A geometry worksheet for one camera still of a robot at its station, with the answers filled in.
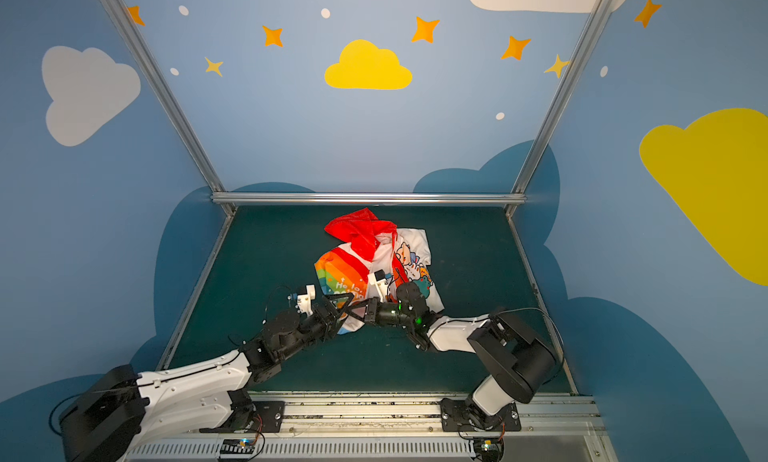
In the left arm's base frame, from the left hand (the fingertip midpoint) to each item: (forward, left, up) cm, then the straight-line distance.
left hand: (352, 302), depth 76 cm
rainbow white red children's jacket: (+29, -3, -14) cm, 33 cm away
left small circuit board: (-30, +28, -21) cm, 46 cm away
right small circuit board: (-29, -35, -21) cm, 50 cm away
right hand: (-1, +1, -3) cm, 3 cm away
